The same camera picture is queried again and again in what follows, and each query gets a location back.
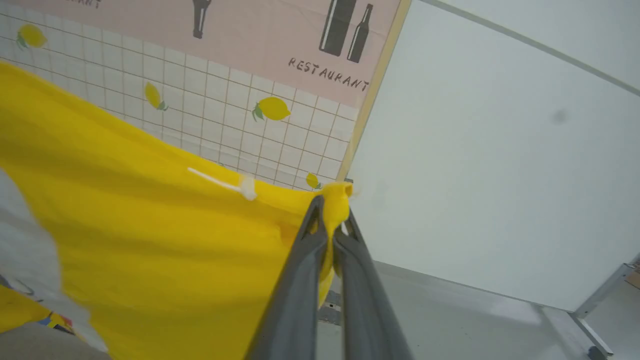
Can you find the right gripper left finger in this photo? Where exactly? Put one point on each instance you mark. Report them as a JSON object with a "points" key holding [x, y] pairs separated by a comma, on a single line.
{"points": [[295, 320]]}

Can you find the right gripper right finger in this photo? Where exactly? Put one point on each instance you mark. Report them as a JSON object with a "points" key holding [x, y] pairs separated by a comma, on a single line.
{"points": [[367, 325]]}

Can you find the yellow t-shirt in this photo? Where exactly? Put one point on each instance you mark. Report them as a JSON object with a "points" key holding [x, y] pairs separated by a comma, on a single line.
{"points": [[150, 240]]}

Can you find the lemon print partition screen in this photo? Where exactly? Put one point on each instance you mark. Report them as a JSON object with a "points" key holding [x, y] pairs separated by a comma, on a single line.
{"points": [[225, 100]]}

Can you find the grey metal frame leg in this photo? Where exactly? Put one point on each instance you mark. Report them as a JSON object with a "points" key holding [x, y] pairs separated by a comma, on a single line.
{"points": [[602, 290]]}

